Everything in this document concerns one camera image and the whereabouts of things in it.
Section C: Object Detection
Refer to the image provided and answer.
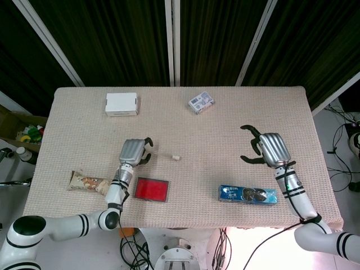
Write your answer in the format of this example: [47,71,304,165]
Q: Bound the blue white tissue pack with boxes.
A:
[187,90,217,116]

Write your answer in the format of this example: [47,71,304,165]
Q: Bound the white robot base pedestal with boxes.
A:
[137,227,210,270]

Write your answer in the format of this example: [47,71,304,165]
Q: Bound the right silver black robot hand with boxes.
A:
[239,124,292,169]

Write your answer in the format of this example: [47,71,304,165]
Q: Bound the black floor cables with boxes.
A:
[327,103,360,193]

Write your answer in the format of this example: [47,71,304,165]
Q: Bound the dark green curtain panel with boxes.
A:
[28,0,171,87]
[0,0,77,116]
[179,0,267,87]
[242,0,360,112]

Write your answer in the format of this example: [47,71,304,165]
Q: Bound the red ink pad case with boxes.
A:
[132,176,172,204]

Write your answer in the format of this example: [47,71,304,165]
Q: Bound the blue cookie package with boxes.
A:
[217,184,280,205]

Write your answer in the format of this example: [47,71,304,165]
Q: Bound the brown snack bag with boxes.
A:
[66,169,113,195]

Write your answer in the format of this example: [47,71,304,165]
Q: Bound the brown cardboard box with toys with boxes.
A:
[0,105,49,147]

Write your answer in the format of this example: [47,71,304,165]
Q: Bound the black cable bundle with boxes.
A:
[211,227,232,270]
[119,228,155,270]

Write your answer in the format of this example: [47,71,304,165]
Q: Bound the white cardboard box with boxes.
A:
[105,92,141,118]

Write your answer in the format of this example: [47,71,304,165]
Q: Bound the orange object under table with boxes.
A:
[118,227,136,240]

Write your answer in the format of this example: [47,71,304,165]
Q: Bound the beige waffle tablecloth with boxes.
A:
[21,85,345,230]

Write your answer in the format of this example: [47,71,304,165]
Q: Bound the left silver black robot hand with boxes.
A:
[119,137,155,168]

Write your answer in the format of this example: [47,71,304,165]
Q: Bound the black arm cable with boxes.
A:
[244,160,323,270]

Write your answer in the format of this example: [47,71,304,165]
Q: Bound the white frame post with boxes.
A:
[235,0,280,87]
[311,72,360,117]
[173,0,181,87]
[12,0,86,88]
[165,0,174,87]

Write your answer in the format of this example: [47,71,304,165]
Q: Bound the white round device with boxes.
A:
[348,130,360,159]

